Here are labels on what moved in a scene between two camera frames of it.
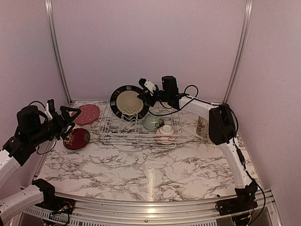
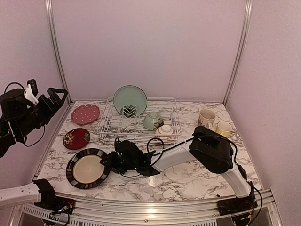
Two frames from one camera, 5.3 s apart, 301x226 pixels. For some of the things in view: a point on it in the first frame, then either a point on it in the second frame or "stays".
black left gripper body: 54,130 → 46,111
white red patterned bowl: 165,134 stays
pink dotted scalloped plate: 89,113 stays
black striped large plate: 126,104 → 84,170
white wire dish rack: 155,127 stays
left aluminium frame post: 51,12 stays
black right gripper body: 164,95 → 119,165
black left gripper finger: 68,118 → 52,92
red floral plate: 78,138 stays
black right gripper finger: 146,98 → 106,161
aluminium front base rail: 159,212 stays
